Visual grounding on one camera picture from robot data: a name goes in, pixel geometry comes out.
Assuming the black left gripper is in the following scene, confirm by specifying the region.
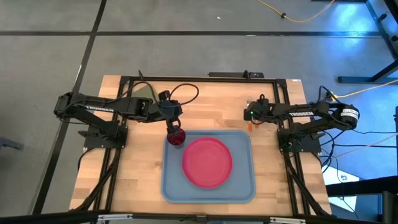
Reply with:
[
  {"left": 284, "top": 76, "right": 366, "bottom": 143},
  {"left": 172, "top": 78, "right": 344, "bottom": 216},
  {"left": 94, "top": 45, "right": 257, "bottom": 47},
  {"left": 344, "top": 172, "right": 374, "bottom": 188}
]
[{"left": 152, "top": 98, "right": 183, "bottom": 135}]

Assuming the red round plate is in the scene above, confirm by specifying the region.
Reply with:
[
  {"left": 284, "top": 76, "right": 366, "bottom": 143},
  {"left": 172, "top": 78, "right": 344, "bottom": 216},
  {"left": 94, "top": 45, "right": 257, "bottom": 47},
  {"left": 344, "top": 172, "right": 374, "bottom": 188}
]
[{"left": 182, "top": 136, "right": 233, "bottom": 190}]

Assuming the blue-grey plastic tray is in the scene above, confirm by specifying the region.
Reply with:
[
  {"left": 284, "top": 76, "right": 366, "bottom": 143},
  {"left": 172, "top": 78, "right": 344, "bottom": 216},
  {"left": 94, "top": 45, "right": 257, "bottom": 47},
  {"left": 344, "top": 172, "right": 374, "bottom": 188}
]
[{"left": 160, "top": 129, "right": 257, "bottom": 205}]

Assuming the black power strip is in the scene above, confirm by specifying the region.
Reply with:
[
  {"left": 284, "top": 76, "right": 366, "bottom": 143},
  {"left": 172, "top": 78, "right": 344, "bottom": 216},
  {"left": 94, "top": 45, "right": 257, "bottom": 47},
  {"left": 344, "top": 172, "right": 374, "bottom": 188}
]
[{"left": 208, "top": 72, "right": 265, "bottom": 79}]

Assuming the black metal floor stand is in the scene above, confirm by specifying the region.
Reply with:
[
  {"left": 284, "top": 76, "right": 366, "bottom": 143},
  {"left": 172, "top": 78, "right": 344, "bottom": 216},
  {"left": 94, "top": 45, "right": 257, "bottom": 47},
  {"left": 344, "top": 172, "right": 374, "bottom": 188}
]
[{"left": 337, "top": 0, "right": 398, "bottom": 85}]

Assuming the white paper sheet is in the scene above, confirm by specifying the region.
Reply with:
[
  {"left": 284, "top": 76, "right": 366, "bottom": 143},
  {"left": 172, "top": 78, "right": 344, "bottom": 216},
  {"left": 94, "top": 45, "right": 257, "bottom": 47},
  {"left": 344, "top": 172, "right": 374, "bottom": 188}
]
[{"left": 322, "top": 166, "right": 361, "bottom": 213}]

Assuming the black side table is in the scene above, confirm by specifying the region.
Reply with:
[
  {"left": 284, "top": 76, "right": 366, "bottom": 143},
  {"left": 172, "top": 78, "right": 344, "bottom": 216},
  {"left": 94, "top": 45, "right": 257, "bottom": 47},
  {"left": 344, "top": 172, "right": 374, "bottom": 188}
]
[{"left": 325, "top": 177, "right": 398, "bottom": 224}]

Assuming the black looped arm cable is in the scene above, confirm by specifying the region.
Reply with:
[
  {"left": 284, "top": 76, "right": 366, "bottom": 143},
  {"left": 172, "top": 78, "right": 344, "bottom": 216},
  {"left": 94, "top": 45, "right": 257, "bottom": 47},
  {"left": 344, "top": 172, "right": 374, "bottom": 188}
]
[{"left": 167, "top": 82, "right": 200, "bottom": 106}]

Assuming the black aluminium table frame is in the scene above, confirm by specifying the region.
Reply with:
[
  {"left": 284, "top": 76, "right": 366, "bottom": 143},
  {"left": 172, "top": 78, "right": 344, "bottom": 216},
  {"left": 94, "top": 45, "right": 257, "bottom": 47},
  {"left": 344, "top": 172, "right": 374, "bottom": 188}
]
[{"left": 70, "top": 70, "right": 332, "bottom": 218}]

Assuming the yellow extension cable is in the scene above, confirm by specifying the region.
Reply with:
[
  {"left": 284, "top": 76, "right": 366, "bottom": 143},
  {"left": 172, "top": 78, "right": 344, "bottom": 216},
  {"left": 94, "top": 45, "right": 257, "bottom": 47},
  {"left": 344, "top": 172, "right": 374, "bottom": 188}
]
[
  {"left": 330, "top": 82, "right": 398, "bottom": 100},
  {"left": 257, "top": 0, "right": 336, "bottom": 24}
]

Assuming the black floor cable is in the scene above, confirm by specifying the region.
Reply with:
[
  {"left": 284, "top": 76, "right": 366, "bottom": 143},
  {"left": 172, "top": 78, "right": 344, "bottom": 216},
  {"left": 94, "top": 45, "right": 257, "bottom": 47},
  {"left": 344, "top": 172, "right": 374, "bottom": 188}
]
[{"left": 350, "top": 128, "right": 398, "bottom": 136}]

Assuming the orange floor cable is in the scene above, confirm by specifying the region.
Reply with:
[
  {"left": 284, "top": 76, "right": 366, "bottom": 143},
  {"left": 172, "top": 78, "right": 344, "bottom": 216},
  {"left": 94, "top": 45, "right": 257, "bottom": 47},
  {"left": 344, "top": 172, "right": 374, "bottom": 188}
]
[{"left": 334, "top": 133, "right": 398, "bottom": 159}]

